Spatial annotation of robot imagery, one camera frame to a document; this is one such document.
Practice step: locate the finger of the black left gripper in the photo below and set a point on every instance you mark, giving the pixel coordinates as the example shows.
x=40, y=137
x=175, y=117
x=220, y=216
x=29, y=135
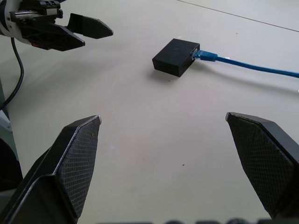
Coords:
x=53, y=37
x=93, y=26

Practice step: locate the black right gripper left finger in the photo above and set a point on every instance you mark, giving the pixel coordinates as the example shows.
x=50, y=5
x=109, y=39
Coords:
x=70, y=168

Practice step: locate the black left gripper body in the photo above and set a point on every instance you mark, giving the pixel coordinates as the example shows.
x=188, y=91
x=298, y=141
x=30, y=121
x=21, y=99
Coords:
x=39, y=14

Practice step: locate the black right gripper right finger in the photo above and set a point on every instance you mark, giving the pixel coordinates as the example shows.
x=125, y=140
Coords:
x=264, y=158

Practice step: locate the small black box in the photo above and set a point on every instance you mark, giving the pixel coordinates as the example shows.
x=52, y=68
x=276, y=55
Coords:
x=174, y=54

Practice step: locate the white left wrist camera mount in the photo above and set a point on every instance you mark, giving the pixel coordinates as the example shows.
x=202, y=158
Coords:
x=5, y=29

